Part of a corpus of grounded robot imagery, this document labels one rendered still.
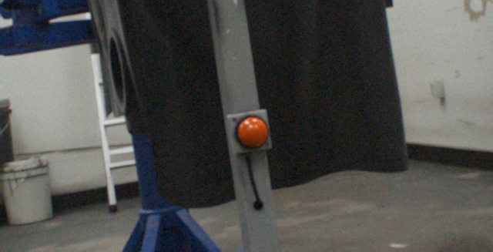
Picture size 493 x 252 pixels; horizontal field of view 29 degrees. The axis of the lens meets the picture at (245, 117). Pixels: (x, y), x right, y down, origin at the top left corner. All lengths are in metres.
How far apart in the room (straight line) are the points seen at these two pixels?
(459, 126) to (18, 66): 2.69
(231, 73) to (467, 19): 4.02
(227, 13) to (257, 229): 0.28
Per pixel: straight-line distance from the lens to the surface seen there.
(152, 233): 2.76
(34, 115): 6.10
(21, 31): 2.59
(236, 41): 1.21
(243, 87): 1.21
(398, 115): 1.58
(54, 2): 2.60
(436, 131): 5.70
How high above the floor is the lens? 0.73
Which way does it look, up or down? 3 degrees down
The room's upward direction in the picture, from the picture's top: 8 degrees counter-clockwise
